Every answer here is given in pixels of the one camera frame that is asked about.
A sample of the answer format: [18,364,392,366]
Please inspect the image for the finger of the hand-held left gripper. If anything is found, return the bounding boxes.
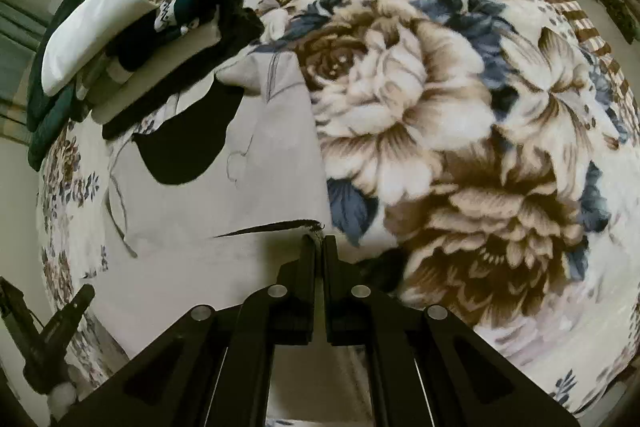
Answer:
[44,284,97,344]

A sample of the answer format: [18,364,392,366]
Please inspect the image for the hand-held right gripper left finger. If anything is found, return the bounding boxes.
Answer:
[52,234,317,427]

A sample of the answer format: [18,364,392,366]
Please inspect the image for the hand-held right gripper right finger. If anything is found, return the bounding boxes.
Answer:
[322,234,583,427]

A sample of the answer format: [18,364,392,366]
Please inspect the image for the light grey shirt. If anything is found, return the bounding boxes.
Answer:
[102,52,351,358]

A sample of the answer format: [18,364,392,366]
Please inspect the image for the stack of folded clothes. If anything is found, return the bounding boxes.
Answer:
[26,0,151,172]

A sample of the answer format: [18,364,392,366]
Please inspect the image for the floral blanket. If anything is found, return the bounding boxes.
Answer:
[37,0,640,420]

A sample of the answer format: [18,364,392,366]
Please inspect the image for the white folded garment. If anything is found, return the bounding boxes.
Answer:
[75,21,224,124]

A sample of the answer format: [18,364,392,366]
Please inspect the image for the black garment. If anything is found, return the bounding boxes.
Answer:
[107,0,264,74]

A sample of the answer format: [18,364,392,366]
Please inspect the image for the white folded cloth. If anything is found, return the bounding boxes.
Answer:
[42,0,168,98]

